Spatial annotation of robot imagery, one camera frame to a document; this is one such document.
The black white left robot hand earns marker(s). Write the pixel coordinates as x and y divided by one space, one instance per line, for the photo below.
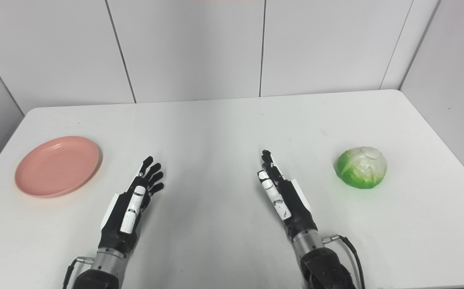
115 224

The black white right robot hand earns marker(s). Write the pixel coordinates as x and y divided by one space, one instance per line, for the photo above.
296 208

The green white cabbage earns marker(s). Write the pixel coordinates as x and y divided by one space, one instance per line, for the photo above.
361 167

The pink round plate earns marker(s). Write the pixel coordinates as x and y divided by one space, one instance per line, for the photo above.
57 166

